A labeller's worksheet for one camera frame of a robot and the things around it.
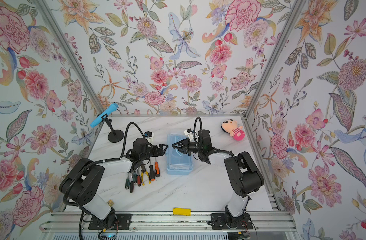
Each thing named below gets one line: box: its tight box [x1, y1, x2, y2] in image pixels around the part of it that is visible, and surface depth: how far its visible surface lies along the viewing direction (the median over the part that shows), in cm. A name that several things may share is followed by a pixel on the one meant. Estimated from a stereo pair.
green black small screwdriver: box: [125, 172, 130, 190], surface depth 88 cm
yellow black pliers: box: [141, 164, 152, 186], surface depth 91 cm
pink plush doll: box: [221, 119, 246, 141], surface depth 108 cm
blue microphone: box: [89, 103, 119, 128], surface depth 92 cm
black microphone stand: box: [101, 113, 125, 143], surface depth 109 cm
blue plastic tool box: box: [166, 133, 194, 176], surface depth 87 cm
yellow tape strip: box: [172, 207, 192, 216], surface depth 78 cm
